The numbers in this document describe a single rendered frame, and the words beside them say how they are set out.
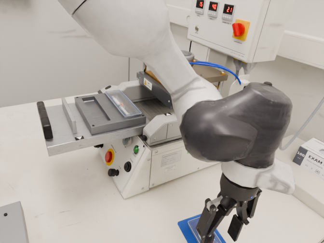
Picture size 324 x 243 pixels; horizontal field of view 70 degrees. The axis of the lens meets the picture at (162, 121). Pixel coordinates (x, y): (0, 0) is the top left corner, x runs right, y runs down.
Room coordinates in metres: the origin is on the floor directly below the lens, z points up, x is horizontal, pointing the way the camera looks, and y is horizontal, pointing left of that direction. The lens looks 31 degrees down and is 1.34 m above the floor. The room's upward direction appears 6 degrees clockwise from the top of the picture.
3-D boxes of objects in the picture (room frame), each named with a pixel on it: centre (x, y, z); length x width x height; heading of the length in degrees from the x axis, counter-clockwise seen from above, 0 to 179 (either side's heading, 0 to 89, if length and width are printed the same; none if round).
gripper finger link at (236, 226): (0.37, -0.21, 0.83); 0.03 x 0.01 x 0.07; 27
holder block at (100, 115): (0.64, 0.17, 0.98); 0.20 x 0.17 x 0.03; 33
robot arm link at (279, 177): (0.34, -0.19, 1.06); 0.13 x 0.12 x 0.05; 27
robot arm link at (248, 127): (0.34, -0.12, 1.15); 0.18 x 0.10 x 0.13; 98
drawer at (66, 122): (0.62, 0.21, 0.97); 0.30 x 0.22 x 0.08; 123
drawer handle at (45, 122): (0.54, 0.33, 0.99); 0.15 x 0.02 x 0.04; 33
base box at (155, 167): (0.76, -0.05, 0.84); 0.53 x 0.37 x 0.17; 123
